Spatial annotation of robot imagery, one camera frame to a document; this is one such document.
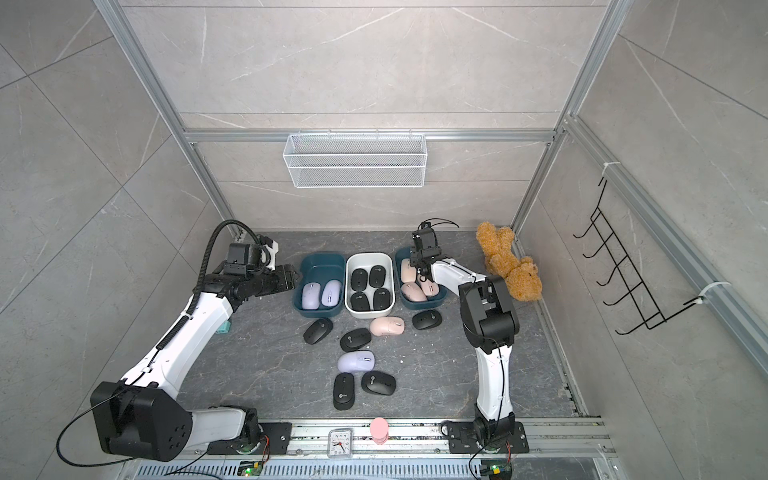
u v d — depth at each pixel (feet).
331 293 3.21
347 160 3.29
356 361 2.75
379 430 2.20
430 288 3.29
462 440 2.40
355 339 2.93
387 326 2.98
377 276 3.39
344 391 2.60
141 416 1.29
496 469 2.34
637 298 2.08
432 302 3.24
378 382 2.63
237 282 1.90
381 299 3.20
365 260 3.51
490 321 1.80
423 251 2.65
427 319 3.04
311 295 3.22
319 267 3.52
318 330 2.96
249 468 2.33
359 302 3.14
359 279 3.34
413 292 3.19
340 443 2.34
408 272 3.39
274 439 2.40
